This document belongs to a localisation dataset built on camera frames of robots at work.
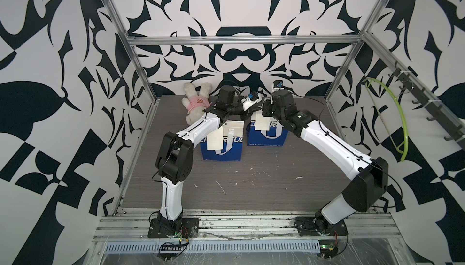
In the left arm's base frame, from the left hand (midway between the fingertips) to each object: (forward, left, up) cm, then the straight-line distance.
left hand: (257, 102), depth 86 cm
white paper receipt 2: (-7, -2, -7) cm, 10 cm away
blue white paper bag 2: (-12, -8, -12) cm, 19 cm away
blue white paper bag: (-16, +12, -8) cm, 22 cm away
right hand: (-3, -3, +5) cm, 6 cm away
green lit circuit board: (-55, -23, -25) cm, 65 cm away
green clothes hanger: (-27, -50, +5) cm, 57 cm away
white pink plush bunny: (+14, +32, -15) cm, 38 cm away
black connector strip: (-52, +39, -27) cm, 70 cm away
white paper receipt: (-16, +20, -6) cm, 26 cm away
